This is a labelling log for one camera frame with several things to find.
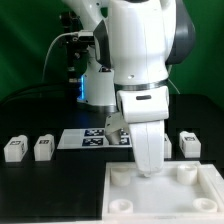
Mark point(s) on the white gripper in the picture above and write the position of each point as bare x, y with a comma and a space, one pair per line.
145, 113

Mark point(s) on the white square tabletop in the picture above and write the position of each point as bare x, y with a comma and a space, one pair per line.
184, 192

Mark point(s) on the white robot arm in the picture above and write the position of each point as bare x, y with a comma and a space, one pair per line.
134, 41

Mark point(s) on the white sheet with tags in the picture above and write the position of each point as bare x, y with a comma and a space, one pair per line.
89, 138

